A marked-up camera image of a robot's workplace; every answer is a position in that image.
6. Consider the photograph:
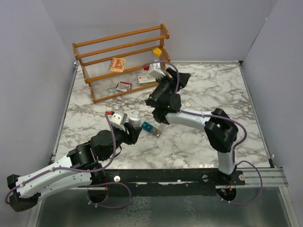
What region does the green white medicine box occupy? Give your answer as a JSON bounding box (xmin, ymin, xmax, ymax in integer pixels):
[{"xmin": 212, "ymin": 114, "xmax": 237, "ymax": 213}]
[{"xmin": 138, "ymin": 75, "xmax": 156, "ymax": 86}]

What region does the blue and grey pill organizer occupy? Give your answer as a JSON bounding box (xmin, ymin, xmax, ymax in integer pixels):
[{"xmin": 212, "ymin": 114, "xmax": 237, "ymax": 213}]
[{"xmin": 141, "ymin": 122, "xmax": 165, "ymax": 138}]

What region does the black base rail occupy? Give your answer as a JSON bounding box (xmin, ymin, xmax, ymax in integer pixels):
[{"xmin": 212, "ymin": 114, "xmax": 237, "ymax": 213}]
[{"xmin": 92, "ymin": 168, "xmax": 245, "ymax": 197}]

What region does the yellow lidded small jar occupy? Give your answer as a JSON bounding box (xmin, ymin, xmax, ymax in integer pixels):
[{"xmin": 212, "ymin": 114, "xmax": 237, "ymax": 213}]
[{"xmin": 152, "ymin": 48, "xmax": 162, "ymax": 56}]

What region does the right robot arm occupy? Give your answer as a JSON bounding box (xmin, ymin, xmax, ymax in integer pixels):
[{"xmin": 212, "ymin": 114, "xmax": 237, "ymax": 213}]
[{"xmin": 145, "ymin": 67, "xmax": 239, "ymax": 185}]

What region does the aluminium frame rail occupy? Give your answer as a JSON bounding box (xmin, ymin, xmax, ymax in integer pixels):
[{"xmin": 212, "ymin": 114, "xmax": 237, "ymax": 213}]
[{"xmin": 241, "ymin": 168, "xmax": 288, "ymax": 187}]

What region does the orange spiral notebook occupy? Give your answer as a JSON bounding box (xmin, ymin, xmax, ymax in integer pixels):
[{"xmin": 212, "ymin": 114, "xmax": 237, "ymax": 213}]
[{"xmin": 108, "ymin": 58, "xmax": 126, "ymax": 73}]

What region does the red white medicine box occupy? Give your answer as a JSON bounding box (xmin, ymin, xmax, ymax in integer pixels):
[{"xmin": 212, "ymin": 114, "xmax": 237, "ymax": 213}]
[{"xmin": 116, "ymin": 81, "xmax": 132, "ymax": 92}]

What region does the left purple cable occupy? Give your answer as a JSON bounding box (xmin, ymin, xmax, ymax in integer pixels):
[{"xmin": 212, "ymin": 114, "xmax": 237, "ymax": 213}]
[{"xmin": 5, "ymin": 113, "xmax": 132, "ymax": 209}]

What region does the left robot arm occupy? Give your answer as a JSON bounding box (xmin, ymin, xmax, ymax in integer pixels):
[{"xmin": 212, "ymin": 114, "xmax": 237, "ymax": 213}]
[{"xmin": 5, "ymin": 123, "xmax": 142, "ymax": 212}]

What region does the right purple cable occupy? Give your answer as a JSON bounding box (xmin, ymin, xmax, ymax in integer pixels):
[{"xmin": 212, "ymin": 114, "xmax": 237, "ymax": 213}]
[{"xmin": 143, "ymin": 61, "xmax": 264, "ymax": 206}]

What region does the purple cable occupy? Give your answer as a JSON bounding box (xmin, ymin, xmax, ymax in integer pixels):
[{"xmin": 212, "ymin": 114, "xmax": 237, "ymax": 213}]
[
  {"xmin": 5, "ymin": 113, "xmax": 132, "ymax": 209},
  {"xmin": 143, "ymin": 61, "xmax": 264, "ymax": 206}
]

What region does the white pill bottle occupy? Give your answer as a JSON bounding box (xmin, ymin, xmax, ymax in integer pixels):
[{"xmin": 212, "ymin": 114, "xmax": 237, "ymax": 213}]
[{"xmin": 129, "ymin": 111, "xmax": 141, "ymax": 128}]

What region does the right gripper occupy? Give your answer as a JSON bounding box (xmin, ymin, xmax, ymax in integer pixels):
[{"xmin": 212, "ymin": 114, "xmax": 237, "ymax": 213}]
[{"xmin": 147, "ymin": 69, "xmax": 190, "ymax": 105}]

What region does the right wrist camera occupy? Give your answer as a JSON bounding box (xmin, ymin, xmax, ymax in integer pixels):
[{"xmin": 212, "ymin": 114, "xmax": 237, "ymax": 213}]
[{"xmin": 142, "ymin": 61, "xmax": 168, "ymax": 81}]

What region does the wooden three-tier shelf rack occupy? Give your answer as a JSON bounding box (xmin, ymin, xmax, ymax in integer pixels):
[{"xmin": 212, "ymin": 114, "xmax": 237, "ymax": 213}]
[{"xmin": 72, "ymin": 24, "xmax": 170, "ymax": 104}]

